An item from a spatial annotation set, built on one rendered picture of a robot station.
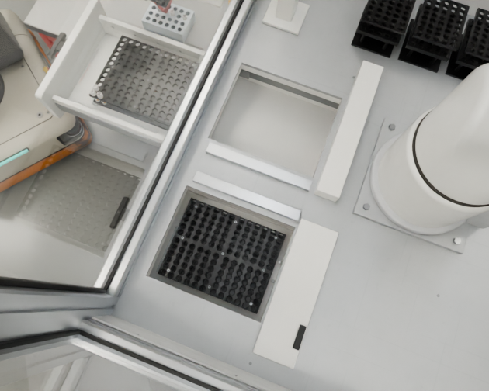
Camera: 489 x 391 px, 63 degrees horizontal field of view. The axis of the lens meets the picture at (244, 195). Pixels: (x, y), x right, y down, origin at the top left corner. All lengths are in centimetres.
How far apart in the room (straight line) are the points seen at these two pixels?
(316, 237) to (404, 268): 19
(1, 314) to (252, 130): 71
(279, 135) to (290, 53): 19
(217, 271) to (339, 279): 25
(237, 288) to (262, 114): 44
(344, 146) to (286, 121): 22
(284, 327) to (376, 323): 18
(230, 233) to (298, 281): 18
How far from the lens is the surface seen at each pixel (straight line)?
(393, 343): 87
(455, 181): 68
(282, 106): 105
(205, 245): 87
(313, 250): 82
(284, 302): 80
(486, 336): 94
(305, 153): 101
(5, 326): 51
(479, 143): 62
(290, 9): 100
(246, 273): 86
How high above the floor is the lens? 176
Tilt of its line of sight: 75 degrees down
